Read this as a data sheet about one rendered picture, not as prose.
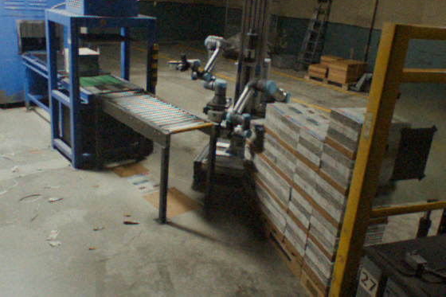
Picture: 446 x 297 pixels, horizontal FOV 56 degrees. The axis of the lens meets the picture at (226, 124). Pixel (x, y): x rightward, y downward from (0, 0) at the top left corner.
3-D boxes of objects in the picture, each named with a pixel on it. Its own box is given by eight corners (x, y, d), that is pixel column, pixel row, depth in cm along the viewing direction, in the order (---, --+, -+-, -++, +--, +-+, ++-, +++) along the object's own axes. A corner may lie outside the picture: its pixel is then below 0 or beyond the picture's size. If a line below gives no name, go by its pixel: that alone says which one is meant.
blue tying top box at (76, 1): (138, 17, 442) (138, -3, 436) (84, 15, 404) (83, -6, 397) (118, 12, 474) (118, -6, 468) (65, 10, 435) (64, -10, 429)
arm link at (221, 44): (233, 44, 406) (209, 84, 392) (224, 42, 412) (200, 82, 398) (228, 36, 397) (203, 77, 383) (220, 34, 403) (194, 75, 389)
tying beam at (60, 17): (158, 28, 449) (158, 18, 445) (71, 27, 388) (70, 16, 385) (127, 20, 496) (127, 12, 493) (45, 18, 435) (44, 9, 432)
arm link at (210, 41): (212, 92, 417) (216, 37, 400) (200, 89, 425) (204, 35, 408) (219, 91, 426) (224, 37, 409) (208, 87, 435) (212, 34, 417)
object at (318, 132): (343, 125, 302) (343, 123, 302) (369, 139, 277) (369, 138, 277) (299, 127, 288) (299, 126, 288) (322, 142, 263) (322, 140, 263)
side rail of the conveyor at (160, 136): (170, 146, 334) (170, 133, 330) (164, 148, 330) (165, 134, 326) (97, 103, 427) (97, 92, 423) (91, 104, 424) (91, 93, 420)
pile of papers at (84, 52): (99, 75, 499) (99, 53, 490) (76, 76, 479) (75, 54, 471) (87, 68, 525) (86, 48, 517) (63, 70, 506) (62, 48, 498)
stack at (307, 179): (274, 197, 412) (285, 118, 385) (344, 273, 309) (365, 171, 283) (238, 201, 398) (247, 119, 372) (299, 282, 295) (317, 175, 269)
